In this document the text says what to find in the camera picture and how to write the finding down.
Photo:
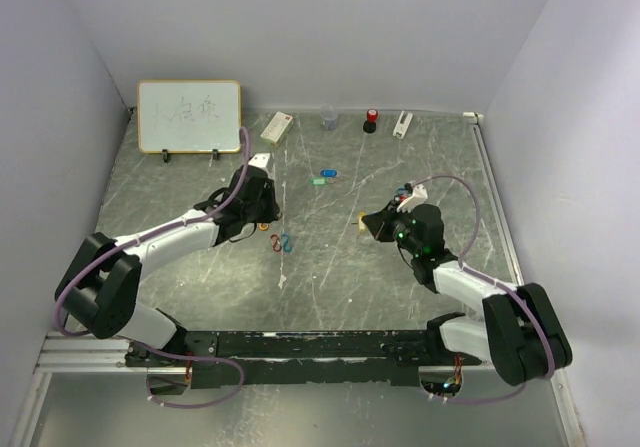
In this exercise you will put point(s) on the aluminium rail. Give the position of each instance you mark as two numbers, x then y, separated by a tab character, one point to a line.
474	119
402	347

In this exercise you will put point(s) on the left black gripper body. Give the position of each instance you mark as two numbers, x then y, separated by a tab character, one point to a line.
265	210

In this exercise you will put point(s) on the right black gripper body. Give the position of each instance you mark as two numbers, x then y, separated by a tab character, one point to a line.
403	236

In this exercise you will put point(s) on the white red cardboard box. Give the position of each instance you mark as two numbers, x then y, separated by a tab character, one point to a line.
277	128

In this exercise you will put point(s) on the white rectangular device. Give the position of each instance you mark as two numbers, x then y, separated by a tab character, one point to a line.
402	124

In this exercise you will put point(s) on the red black stamp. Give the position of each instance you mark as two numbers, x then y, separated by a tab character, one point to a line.
370	122

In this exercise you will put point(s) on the yellow key tag with key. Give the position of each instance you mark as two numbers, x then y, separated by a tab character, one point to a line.
360	223

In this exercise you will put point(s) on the blue key tag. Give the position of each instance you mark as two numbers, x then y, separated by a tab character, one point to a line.
329	173

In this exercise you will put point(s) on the white whiteboard wooden frame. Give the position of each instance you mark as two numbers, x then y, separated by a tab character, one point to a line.
188	116

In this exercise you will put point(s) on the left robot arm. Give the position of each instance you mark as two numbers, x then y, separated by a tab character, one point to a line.
100	287

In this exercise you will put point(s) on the right side aluminium rail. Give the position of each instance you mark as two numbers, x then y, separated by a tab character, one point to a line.
474	119

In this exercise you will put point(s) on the green key tag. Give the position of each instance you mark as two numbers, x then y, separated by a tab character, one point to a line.
321	181

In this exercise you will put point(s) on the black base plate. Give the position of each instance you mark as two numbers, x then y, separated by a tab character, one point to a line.
216	359

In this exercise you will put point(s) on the clear plastic cup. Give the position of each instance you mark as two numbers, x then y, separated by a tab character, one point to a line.
329	117

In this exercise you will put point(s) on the red carabiner clip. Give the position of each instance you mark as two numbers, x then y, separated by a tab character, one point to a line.
276	243

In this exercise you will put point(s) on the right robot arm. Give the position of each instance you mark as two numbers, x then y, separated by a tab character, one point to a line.
519	332

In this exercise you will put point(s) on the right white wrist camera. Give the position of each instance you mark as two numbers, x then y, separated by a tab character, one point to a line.
416	195

